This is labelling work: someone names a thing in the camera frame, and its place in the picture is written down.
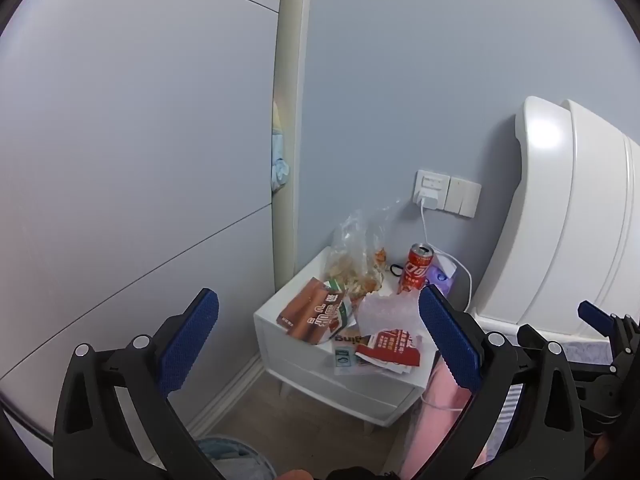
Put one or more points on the white nightstand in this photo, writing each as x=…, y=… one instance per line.
x=320, y=360

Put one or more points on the red paper packet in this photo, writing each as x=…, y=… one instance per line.
x=390, y=350

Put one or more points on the white wall switch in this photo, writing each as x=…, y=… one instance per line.
x=465, y=197

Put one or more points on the pink blanket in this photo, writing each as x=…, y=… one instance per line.
x=435, y=425

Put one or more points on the blue-grey waste bin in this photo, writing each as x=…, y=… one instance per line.
x=235, y=460

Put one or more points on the red drink can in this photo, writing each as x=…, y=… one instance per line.
x=415, y=272

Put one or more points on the white packet black print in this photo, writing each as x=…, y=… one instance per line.
x=345, y=357

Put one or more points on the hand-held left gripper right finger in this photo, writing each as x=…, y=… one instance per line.
x=450, y=340

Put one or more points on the light blue cloth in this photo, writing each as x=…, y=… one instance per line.
x=280, y=165

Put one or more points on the grey wardrobe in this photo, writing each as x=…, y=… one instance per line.
x=125, y=135

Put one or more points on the clear plastic bag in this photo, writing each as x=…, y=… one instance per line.
x=350, y=260

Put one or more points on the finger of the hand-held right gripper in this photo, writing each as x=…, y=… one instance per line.
x=530, y=336
x=595, y=315

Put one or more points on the purple tissue pack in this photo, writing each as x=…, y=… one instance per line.
x=440, y=277

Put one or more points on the pinkish white plastic bag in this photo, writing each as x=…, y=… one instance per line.
x=385, y=310

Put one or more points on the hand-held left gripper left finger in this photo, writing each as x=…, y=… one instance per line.
x=192, y=340

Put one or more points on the brown snack packet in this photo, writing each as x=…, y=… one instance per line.
x=310, y=312

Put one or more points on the white headboard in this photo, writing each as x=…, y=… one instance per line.
x=560, y=210

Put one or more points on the white charger plug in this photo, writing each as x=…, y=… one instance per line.
x=427, y=196

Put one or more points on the white wall socket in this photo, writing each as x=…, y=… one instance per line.
x=432, y=180

